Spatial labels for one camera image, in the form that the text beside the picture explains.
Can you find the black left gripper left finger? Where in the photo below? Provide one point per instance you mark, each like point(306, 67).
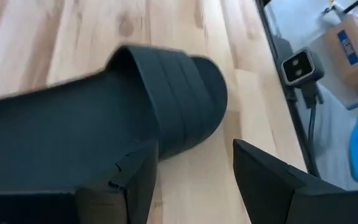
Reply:
point(135, 193)

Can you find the black rubber slide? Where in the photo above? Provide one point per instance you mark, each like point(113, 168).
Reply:
point(89, 124)

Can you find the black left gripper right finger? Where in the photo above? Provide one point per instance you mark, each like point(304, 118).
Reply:
point(275, 193)

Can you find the brown cardboard box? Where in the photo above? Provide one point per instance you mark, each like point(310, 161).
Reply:
point(350, 53)

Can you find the grey table-level camera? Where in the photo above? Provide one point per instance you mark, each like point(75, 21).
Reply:
point(300, 67)

